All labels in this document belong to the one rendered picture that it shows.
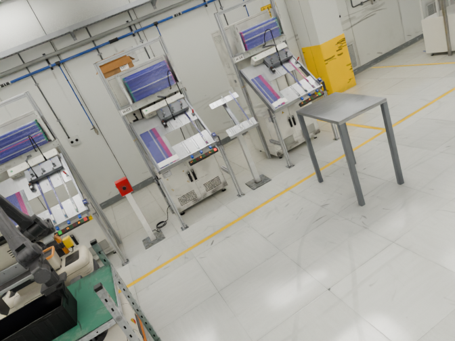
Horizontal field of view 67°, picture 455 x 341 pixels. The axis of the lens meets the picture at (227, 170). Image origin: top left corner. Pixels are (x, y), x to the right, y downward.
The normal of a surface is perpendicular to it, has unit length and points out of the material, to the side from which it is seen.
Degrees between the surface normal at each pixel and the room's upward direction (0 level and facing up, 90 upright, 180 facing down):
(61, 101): 90
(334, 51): 90
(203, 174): 90
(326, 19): 90
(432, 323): 0
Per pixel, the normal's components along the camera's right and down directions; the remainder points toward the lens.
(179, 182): 0.39, 0.22
